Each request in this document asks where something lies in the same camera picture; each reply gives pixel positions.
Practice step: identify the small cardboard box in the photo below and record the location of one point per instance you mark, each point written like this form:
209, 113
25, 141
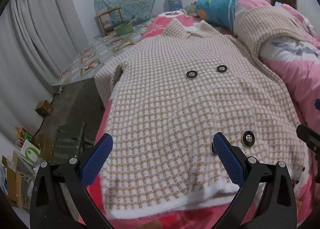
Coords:
45, 109

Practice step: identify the green folding stool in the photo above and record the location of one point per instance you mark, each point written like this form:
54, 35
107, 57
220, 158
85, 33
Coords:
67, 141

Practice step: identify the small patterned cloth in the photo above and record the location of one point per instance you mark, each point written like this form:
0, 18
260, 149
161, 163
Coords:
191, 9

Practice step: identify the blue printed pillow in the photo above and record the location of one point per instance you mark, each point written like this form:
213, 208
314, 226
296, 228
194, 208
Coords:
217, 9

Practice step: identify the colourful gift bag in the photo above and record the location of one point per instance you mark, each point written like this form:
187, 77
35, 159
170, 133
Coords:
22, 135

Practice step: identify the flattened cardboard pieces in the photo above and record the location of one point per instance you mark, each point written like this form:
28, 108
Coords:
15, 184

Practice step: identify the pink white printed quilt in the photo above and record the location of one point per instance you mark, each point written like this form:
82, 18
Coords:
297, 69

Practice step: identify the pink fleece bed blanket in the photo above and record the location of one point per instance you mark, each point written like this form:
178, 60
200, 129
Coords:
160, 25

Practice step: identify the white bag with green logo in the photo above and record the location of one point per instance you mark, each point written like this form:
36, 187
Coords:
31, 153

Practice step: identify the table with patterned tablecloth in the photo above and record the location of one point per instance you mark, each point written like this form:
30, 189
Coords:
100, 51

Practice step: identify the grey white curtain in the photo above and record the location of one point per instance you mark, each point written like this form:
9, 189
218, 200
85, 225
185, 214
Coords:
35, 44

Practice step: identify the beige white checked knit coat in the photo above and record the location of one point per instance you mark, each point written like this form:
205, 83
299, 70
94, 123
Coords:
175, 109

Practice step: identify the blue water jug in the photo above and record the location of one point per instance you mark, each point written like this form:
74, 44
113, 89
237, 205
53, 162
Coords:
174, 2

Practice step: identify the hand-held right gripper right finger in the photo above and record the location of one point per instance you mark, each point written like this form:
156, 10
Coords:
227, 159

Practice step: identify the wooden chair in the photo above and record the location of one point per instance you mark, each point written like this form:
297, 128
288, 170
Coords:
102, 19

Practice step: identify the green bowl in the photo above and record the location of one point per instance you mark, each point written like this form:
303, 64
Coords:
123, 29

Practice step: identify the black plastic object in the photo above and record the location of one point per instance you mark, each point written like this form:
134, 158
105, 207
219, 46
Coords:
310, 136

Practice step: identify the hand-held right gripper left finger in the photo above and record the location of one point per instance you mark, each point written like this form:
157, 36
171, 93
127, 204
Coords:
97, 159

